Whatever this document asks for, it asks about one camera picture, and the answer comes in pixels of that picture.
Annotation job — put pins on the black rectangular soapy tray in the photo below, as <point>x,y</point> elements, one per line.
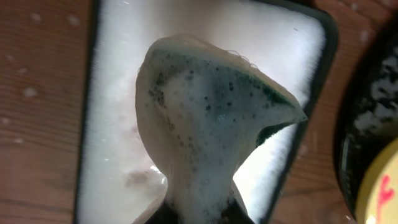
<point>291,42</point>

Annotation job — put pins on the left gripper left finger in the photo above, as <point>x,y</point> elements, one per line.
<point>158,212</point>

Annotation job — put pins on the black round tray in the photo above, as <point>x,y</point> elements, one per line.
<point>367,119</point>

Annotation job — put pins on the yellow plate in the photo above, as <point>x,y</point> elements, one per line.
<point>377,196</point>

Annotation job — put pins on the green yellow sponge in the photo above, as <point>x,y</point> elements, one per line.
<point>201,111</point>

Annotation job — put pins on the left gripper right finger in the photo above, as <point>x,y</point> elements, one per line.
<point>236,212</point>

